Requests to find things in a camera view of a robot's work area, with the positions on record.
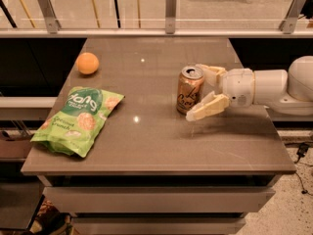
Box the metal railing bracket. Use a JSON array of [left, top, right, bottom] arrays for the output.
[[279, 0, 306, 34], [37, 0, 61, 33], [165, 0, 177, 34]]

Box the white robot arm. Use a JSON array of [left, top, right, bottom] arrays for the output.
[[186, 56, 313, 121]]

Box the middle metal railing bracket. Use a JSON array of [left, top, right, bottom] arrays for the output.
[[165, 0, 177, 34]]

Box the black power adapter with cable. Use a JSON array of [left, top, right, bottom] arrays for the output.
[[292, 142, 313, 195]]

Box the orange LaCroix soda can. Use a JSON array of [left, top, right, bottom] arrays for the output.
[[176, 66, 204, 114]]

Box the lower grey drawer front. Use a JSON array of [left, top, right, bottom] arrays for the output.
[[73, 217, 246, 235]]

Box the upper grey drawer front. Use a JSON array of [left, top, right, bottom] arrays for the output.
[[44, 187, 275, 213]]

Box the brown box at left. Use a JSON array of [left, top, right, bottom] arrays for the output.
[[0, 131, 31, 160]]

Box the green snack bag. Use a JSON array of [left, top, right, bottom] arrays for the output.
[[31, 86, 124, 158]]

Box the grey drawer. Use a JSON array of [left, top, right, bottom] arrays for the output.
[[73, 217, 246, 235], [44, 187, 275, 213]]

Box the glass railing panel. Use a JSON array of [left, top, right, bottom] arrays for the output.
[[0, 0, 313, 31]]

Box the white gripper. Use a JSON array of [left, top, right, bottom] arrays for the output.
[[186, 64, 254, 121]]

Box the orange fruit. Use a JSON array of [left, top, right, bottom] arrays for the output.
[[76, 52, 99, 74]]

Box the right metal railing bracket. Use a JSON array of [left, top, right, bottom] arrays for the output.
[[279, 0, 306, 34]]

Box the left metal railing bracket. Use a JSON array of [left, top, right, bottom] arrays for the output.
[[37, 0, 61, 33]]

